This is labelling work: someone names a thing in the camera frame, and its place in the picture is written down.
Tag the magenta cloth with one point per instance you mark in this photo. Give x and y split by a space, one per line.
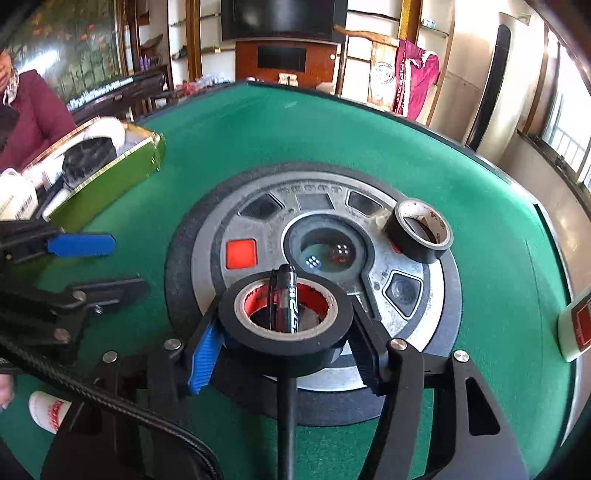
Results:
415 87

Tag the white liquor bottle red cap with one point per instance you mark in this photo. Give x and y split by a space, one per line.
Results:
575 332

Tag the black television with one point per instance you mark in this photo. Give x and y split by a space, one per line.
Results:
277 18

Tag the slim black pen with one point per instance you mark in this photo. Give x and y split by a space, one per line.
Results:
287 415

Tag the round table control panel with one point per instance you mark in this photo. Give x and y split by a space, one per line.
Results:
258 217

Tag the wooden chair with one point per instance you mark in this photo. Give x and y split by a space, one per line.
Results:
383 78

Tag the window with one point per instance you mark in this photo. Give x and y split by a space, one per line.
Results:
568 120

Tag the white fluffy ball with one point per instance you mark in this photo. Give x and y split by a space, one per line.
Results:
108 129

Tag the wall display shelf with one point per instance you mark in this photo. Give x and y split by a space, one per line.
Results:
194 41

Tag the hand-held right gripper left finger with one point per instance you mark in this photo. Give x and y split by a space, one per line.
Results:
205 355

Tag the black tape roll red core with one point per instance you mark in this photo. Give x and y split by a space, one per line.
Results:
286 350

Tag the gold cardboard box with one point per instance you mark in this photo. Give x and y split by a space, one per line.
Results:
120 175

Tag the black tape roll white core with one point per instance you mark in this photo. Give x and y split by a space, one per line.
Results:
411 240

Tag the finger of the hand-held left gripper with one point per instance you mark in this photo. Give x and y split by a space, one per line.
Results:
83 244
111 288

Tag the white standing air conditioner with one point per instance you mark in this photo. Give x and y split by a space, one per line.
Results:
512 92

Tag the black plastic holder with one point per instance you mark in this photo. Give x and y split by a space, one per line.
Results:
87 159

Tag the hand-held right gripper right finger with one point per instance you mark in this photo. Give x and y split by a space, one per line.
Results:
364 350

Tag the wooden television cabinet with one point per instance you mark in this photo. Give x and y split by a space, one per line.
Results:
318 60

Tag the floral painting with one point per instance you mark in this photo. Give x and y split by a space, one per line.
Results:
69 46

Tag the white object red print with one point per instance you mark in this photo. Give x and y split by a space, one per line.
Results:
48 410

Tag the dark wooden side table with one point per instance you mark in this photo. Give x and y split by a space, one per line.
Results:
129 92

